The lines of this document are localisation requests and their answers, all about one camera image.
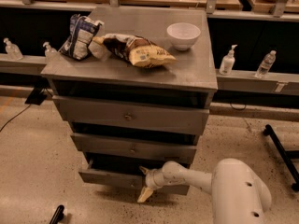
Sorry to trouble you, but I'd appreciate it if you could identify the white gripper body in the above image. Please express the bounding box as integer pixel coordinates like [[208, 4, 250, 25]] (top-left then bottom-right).
[[145, 169, 165, 190]]

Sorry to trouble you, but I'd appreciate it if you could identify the grey bottom drawer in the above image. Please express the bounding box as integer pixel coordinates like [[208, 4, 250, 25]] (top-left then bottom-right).
[[78, 158, 191, 196]]

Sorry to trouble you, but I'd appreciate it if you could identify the grey drawer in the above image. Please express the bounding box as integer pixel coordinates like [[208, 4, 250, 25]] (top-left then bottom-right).
[[71, 133, 196, 164], [53, 96, 209, 135], [78, 158, 191, 196]]

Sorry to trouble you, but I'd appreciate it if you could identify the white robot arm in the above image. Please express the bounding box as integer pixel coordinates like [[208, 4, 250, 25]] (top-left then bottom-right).
[[137, 158, 272, 224]]

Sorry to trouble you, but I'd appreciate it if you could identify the grey middle drawer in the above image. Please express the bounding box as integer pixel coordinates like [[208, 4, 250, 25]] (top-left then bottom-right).
[[71, 133, 196, 164]]

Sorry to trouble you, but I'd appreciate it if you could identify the grey top drawer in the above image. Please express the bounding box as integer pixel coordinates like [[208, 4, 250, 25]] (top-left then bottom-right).
[[53, 96, 209, 135]]

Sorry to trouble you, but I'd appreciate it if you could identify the grey drawer cabinet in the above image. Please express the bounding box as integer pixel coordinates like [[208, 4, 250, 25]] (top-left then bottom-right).
[[40, 6, 219, 173]]

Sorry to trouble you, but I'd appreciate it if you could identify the yellow brown chip bag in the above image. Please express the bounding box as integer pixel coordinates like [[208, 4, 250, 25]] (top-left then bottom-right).
[[89, 34, 177, 68]]

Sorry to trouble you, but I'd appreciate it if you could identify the black stand leg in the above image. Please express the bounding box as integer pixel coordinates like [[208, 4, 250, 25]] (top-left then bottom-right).
[[263, 124, 299, 192]]

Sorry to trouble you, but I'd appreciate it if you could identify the black power adapter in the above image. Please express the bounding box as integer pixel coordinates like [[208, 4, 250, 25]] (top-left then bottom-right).
[[25, 88, 47, 105]]

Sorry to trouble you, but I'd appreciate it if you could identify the white pump lotion bottle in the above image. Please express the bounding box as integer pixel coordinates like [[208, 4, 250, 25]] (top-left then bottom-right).
[[219, 45, 236, 75]]

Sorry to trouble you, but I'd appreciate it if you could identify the white bowl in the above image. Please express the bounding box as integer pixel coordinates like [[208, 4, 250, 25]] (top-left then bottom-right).
[[166, 22, 201, 50]]

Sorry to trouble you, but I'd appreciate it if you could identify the clear pump sanitizer bottle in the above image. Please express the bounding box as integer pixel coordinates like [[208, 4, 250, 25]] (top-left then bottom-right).
[[43, 41, 57, 63]]

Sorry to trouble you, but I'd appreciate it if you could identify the blue white chip bag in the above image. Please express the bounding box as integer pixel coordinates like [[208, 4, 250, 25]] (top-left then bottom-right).
[[59, 14, 104, 61]]

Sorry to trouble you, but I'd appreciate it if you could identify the clear water bottle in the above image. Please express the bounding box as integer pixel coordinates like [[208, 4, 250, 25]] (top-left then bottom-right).
[[254, 50, 277, 78]]

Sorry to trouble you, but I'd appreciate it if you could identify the far left clear sanitizer bottle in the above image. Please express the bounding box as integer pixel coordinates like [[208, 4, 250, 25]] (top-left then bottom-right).
[[4, 37, 23, 61]]

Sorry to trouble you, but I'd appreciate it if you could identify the black handle bottom edge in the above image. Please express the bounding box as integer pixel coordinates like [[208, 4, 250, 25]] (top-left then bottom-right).
[[50, 205, 64, 224]]

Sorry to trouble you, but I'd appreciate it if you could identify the black floor cable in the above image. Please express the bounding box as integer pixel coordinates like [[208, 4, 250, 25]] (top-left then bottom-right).
[[0, 104, 32, 133]]

